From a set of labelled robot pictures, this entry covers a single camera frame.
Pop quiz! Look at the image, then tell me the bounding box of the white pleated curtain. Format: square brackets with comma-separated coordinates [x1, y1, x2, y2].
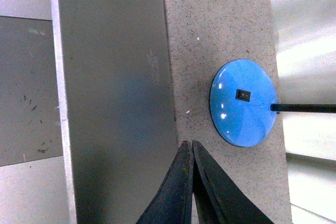
[271, 0, 335, 223]

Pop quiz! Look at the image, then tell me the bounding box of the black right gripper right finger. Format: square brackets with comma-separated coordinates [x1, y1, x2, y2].
[192, 141, 273, 223]

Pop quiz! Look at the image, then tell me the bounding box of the grey laptop with cracked screen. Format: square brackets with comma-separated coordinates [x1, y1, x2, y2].
[0, 0, 180, 224]

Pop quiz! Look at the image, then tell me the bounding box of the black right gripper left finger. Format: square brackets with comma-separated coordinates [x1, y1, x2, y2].
[137, 141, 194, 223]

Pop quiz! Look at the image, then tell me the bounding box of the blue desk lamp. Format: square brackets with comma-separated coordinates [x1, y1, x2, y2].
[209, 59, 335, 148]

